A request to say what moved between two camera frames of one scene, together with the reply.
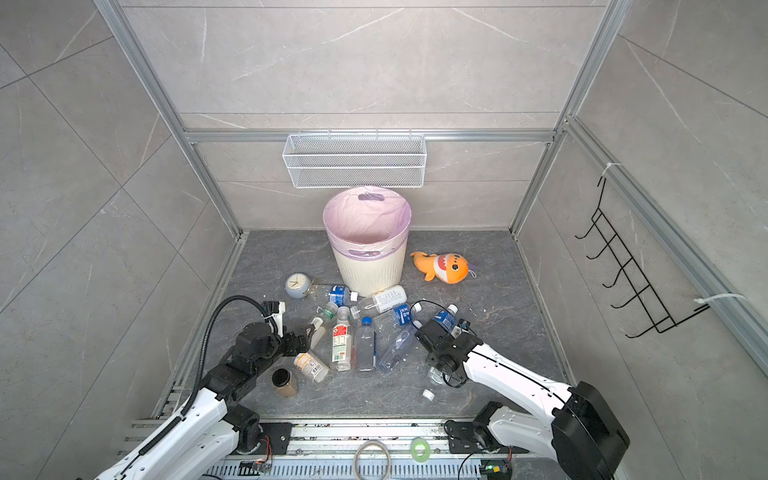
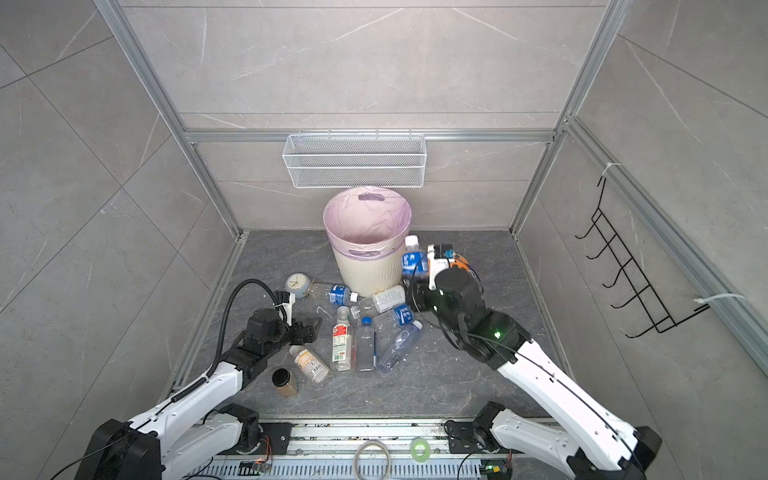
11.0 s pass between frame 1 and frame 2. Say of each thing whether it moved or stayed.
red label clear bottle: stayed
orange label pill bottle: stayed
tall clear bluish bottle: stayed
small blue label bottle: moved
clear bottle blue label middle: stayed
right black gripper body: moved
